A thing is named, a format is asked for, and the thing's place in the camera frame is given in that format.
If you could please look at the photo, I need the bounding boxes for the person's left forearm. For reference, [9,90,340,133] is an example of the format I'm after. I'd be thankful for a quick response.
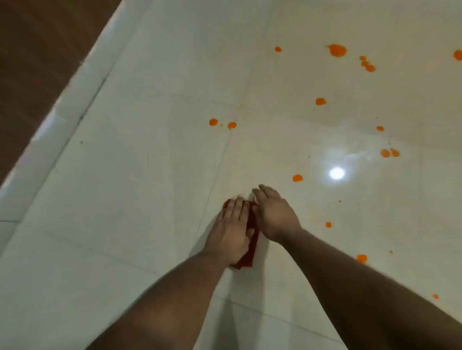
[86,250,231,350]

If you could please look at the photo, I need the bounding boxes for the red cloth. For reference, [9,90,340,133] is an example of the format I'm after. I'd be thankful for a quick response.
[222,197,261,269]

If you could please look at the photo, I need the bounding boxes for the person's right forearm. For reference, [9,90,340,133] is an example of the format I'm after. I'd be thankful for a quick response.
[280,229,462,350]

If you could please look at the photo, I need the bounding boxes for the white baseboard ledge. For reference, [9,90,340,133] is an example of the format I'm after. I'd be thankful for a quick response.
[0,0,154,253]

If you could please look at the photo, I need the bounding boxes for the brown wooden panel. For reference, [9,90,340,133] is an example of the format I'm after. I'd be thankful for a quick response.
[0,0,123,187]

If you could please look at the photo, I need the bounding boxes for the cream tiled floor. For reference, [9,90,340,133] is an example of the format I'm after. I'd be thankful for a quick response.
[0,0,462,350]

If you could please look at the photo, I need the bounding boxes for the person's left hand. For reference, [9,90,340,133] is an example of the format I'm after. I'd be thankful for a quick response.
[202,194,255,267]

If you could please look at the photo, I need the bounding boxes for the person's right hand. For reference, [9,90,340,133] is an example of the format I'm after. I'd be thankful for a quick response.
[251,184,303,244]

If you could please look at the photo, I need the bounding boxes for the orange liquid spill drops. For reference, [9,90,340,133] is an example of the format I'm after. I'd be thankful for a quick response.
[208,43,462,302]

